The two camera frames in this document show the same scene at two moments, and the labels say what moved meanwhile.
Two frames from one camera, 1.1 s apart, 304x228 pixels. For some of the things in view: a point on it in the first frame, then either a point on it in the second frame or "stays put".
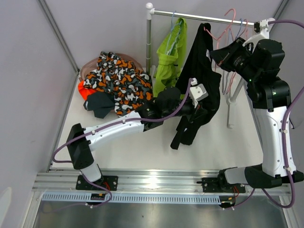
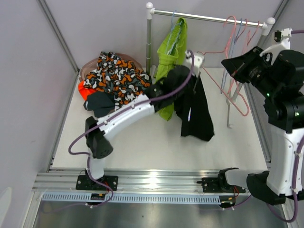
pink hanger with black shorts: x=218 y=39 -> x=216 y=84
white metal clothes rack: x=150 y=11 stays put
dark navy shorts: x=101 y=102 stays put
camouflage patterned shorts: x=131 y=88 stays put
